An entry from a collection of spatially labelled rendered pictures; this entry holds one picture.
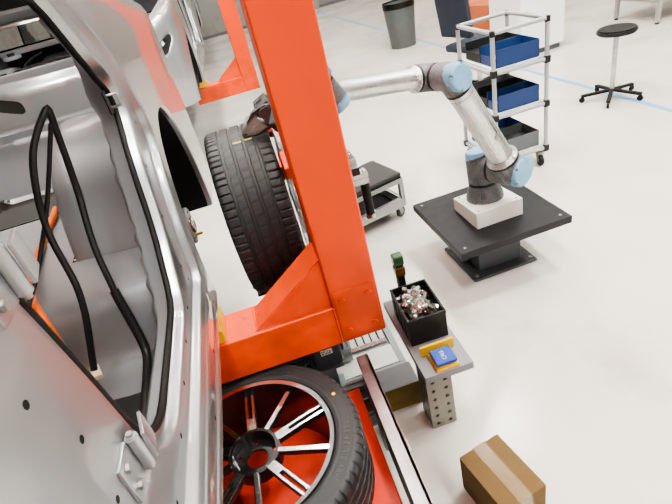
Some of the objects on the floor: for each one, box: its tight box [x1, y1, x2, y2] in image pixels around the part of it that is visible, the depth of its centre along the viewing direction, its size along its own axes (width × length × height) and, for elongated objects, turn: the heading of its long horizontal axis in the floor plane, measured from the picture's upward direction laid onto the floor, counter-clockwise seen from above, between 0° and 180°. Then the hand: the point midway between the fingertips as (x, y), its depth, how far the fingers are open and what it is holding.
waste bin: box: [382, 0, 416, 49], centre depth 762 cm, size 50×50×66 cm
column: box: [416, 367, 457, 429], centre depth 185 cm, size 10×10×42 cm
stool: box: [579, 23, 644, 109], centre depth 407 cm, size 49×46×58 cm
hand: (245, 134), depth 171 cm, fingers closed, pressing on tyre
